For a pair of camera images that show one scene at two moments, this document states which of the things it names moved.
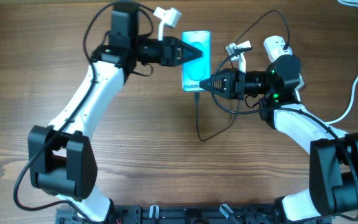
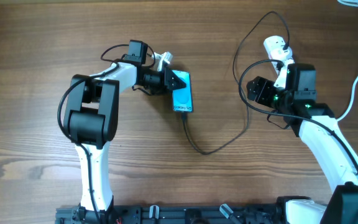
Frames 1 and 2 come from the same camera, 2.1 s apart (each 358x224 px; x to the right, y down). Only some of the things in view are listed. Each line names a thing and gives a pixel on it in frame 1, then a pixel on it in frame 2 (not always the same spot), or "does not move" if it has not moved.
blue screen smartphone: [198, 69] → [182, 98]
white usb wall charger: [275, 50] does not move
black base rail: [168, 214] does not move
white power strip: [274, 46] does not move
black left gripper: [169, 46] → [165, 85]
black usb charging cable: [284, 48] → [276, 12]
